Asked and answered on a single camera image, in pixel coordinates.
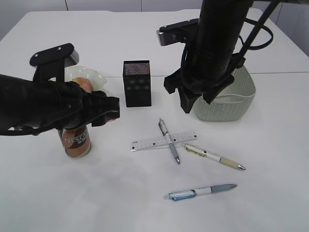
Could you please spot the grey-green plastic woven basket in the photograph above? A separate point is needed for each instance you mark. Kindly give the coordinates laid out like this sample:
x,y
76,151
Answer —
x,y
232,103

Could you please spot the clear plastic ruler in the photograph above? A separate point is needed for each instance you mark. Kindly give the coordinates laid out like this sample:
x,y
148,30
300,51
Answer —
x,y
161,141

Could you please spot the grey and white pen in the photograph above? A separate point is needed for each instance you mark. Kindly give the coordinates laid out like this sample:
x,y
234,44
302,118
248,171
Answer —
x,y
165,133

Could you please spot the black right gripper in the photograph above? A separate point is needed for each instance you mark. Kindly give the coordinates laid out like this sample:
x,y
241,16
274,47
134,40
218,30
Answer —
x,y
208,56

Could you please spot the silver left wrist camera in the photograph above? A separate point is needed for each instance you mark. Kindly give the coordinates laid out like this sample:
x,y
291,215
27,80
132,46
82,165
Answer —
x,y
55,58

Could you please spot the beige and white pen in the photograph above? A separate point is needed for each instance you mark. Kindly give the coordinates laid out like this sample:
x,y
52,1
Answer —
x,y
217,158

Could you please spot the blue and white pen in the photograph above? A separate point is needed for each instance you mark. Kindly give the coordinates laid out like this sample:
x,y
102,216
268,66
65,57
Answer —
x,y
191,193

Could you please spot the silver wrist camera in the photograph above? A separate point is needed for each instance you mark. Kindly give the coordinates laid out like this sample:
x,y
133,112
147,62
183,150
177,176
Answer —
x,y
181,32
55,58

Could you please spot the sugared bread loaf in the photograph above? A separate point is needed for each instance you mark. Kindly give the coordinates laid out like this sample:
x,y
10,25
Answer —
x,y
84,83

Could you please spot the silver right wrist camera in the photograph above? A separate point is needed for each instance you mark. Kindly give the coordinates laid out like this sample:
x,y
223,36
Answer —
x,y
181,32

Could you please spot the pale green wavy glass plate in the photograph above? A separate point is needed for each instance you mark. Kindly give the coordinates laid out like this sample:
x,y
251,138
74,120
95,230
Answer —
x,y
97,80

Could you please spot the brown Nescafe coffee bottle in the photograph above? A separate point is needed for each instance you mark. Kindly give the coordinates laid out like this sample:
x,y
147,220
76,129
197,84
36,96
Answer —
x,y
76,142

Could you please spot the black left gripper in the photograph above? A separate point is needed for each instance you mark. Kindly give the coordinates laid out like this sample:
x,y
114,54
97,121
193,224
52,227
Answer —
x,y
30,108

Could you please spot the black mesh pen holder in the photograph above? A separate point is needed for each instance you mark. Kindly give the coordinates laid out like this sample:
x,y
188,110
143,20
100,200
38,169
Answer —
x,y
137,83

